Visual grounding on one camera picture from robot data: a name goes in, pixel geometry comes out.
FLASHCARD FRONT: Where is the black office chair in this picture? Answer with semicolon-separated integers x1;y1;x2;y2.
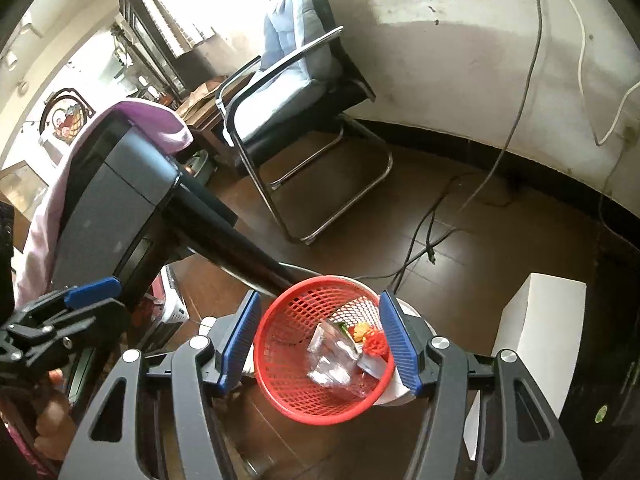
216;0;394;246

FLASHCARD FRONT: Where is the red foam net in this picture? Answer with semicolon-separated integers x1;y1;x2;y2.
362;332;390;362

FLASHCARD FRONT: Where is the red plastic basket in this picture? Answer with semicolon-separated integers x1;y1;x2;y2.
253;275;397;427

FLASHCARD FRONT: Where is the plaid window curtain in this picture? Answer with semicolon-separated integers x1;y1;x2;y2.
125;0;219;57

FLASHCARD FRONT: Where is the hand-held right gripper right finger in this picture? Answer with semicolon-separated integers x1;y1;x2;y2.
378;289;583;480

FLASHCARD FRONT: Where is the white box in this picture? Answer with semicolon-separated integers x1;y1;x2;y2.
462;272;587;462

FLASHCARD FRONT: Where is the person's left hand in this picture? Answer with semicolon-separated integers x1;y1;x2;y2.
35;367;77;461

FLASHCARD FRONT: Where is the person's left forearm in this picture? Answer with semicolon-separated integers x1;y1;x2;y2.
0;400;57;480

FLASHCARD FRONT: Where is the black floor cable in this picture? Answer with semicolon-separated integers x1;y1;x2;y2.
360;170;498;292

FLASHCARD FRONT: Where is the white wall cable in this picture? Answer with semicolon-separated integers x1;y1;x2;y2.
542;0;640;148

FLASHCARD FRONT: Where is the black appliance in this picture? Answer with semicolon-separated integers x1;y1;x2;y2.
562;245;640;466

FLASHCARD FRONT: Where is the blue chair cushion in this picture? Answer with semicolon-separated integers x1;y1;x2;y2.
225;0;342;143

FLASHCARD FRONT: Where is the dark wooden cabinet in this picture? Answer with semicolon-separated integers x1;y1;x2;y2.
117;0;192;100

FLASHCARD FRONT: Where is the grey table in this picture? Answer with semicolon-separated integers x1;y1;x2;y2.
50;110;303;306

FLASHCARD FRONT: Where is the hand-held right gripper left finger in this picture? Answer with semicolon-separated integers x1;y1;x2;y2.
59;290;263;480

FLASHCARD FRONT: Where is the white round stand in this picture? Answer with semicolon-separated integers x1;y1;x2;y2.
200;275;437;407

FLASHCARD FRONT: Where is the grey wall cable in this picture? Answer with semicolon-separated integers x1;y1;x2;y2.
459;0;547;212

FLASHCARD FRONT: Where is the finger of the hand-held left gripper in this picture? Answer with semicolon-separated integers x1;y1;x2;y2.
20;300;130;361
10;278;122;326

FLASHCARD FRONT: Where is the clear plastic bag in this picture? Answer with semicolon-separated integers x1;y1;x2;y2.
306;322;374;397

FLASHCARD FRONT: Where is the round decorative table screen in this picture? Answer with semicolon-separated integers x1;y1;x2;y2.
39;87;96;147

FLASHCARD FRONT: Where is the white slotted appliance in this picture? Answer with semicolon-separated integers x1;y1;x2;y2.
157;265;191;331

